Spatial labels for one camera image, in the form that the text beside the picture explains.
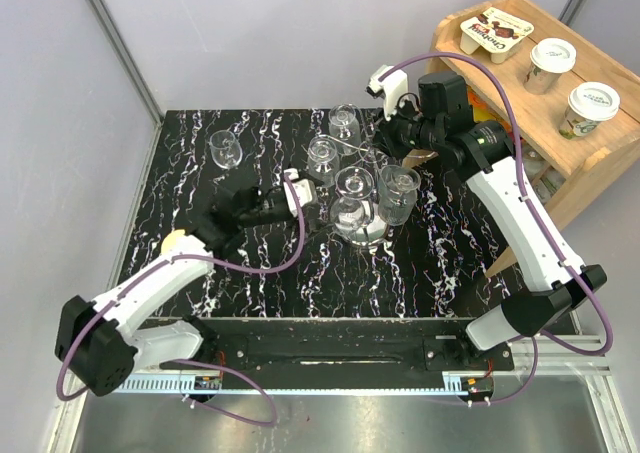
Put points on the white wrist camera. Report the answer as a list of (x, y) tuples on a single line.
[(389, 87), (301, 185)]

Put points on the paper coffee cup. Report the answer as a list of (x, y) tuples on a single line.
[(589, 105), (550, 59)]

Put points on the far paper coffee cup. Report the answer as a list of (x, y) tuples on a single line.
[(550, 59)]

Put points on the wooden shelf unit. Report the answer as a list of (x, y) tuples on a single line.
[(589, 164)]

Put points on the clear wine glass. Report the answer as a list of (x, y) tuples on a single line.
[(352, 210), (225, 149)]

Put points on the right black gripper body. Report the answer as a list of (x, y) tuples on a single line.
[(399, 134)]

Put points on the aluminium rail frame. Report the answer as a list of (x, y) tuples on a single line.
[(199, 382)]

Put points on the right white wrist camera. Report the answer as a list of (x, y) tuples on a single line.
[(389, 87)]

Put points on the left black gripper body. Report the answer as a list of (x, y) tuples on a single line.
[(310, 227)]

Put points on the near paper coffee cup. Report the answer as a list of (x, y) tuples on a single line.
[(589, 105)]

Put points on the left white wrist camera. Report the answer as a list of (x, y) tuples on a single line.
[(301, 185)]

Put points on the chrome wine glass rack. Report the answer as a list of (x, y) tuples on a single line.
[(372, 194)]

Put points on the ribbed glass goblet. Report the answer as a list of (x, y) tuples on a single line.
[(323, 161)]

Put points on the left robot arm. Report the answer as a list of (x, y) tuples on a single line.
[(100, 340)]

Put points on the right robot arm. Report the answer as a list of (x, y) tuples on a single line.
[(441, 120)]

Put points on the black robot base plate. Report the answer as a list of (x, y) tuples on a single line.
[(357, 357)]

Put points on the chocolate yogurt cup pack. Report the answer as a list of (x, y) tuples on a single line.
[(495, 31)]

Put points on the colourful sponge pack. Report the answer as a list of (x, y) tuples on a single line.
[(483, 112)]

